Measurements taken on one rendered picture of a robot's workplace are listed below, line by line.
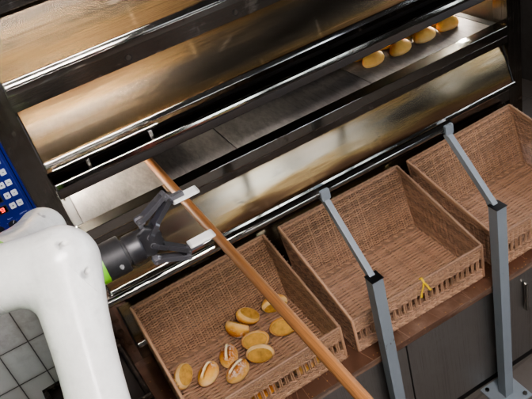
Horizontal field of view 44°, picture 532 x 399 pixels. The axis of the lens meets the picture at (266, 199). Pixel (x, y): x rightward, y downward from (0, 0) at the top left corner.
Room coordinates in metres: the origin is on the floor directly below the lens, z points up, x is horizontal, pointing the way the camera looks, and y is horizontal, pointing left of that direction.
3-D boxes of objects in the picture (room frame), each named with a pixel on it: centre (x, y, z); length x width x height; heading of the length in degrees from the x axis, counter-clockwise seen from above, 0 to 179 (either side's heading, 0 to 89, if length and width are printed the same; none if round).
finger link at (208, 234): (1.32, 0.18, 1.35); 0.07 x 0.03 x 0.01; 109
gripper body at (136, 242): (1.27, 0.31, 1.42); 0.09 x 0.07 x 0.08; 109
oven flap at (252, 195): (2.05, -0.24, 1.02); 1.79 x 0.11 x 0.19; 108
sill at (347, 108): (2.07, -0.24, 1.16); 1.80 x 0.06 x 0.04; 108
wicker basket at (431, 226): (1.80, -0.34, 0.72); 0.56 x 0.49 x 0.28; 108
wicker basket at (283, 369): (1.61, 0.22, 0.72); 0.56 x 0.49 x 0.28; 110
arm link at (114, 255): (1.25, 0.38, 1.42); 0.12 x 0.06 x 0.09; 19
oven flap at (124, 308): (2.05, -0.24, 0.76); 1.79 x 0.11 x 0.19; 108
